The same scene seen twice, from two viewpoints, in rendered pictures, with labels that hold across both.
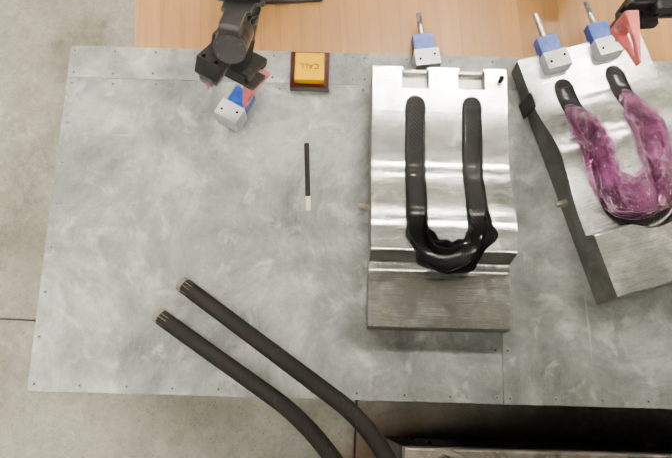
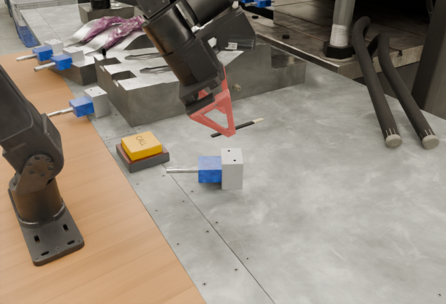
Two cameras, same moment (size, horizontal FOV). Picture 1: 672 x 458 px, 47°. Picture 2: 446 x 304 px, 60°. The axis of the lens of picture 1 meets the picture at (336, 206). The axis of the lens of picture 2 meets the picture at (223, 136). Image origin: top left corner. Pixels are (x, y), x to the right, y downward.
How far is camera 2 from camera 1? 151 cm
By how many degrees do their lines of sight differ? 68
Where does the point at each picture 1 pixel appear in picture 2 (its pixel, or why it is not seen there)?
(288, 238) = (292, 120)
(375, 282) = (280, 66)
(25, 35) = not seen: outside the picture
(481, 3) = not seen: hidden behind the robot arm
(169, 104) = (259, 233)
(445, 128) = (156, 62)
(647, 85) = (75, 38)
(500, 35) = (51, 96)
